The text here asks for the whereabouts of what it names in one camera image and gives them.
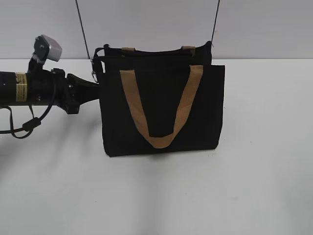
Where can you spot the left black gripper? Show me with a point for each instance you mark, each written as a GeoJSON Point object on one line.
{"type": "Point", "coordinates": [72, 91]}

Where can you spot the black canvas tote bag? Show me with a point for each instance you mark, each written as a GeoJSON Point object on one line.
{"type": "Point", "coordinates": [161, 78]}

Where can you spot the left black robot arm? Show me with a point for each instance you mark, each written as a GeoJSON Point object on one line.
{"type": "Point", "coordinates": [23, 89]}

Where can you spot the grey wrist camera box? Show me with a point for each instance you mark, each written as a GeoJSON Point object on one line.
{"type": "Point", "coordinates": [45, 48]}

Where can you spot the tan front bag handle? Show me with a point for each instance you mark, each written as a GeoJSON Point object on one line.
{"type": "Point", "coordinates": [131, 92]}

